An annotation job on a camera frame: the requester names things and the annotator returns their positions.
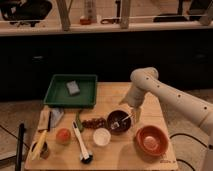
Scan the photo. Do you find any silver fork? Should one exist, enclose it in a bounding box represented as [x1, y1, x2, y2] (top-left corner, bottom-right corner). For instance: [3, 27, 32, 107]
[110, 115, 132, 130]

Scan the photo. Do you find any orange-red bowl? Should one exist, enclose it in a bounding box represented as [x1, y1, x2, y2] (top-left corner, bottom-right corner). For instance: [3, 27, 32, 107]
[135, 125, 168, 157]

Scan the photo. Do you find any grey folded cloth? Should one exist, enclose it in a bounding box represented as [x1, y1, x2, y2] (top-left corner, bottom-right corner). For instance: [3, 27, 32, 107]
[50, 108, 64, 128]

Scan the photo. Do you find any grey sponge block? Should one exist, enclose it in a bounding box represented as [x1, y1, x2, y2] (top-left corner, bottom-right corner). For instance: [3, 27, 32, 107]
[66, 81, 80, 96]

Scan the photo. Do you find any green plastic tray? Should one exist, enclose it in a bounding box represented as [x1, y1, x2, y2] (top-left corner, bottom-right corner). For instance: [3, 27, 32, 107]
[44, 74, 97, 108]

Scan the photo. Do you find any red object on shelf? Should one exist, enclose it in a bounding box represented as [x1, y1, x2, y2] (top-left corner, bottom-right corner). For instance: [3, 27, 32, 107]
[79, 16, 92, 25]

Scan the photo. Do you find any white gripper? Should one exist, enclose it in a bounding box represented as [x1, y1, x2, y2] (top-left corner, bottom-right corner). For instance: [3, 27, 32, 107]
[121, 87, 146, 123]

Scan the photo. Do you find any black pole left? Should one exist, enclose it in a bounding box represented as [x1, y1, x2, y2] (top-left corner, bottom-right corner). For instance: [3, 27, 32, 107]
[15, 123, 25, 171]

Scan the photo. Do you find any purple bowl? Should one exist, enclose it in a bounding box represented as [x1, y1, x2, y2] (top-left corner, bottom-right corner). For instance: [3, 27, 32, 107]
[107, 110, 131, 135]

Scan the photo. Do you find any dark round cup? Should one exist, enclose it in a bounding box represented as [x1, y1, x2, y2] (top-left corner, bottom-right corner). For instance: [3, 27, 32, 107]
[40, 143, 50, 159]

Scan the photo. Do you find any red grapes bunch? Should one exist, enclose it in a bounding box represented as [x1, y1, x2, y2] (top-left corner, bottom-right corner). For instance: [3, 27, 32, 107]
[82, 118, 106, 129]

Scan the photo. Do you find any white black dish brush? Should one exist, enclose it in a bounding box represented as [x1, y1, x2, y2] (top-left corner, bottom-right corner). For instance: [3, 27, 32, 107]
[72, 122, 93, 164]

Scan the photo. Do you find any black cable on floor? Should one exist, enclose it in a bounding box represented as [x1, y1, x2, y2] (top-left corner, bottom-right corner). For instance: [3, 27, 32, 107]
[169, 132, 209, 171]

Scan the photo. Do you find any green vegetable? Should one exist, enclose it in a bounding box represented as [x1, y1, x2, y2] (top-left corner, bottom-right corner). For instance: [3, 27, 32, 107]
[75, 109, 84, 132]

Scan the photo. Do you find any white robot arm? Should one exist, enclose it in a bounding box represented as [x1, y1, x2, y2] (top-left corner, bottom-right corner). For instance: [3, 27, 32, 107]
[121, 67, 213, 171]

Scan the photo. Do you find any orange tomato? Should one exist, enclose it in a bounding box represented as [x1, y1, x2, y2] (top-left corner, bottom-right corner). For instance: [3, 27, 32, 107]
[56, 128, 71, 145]

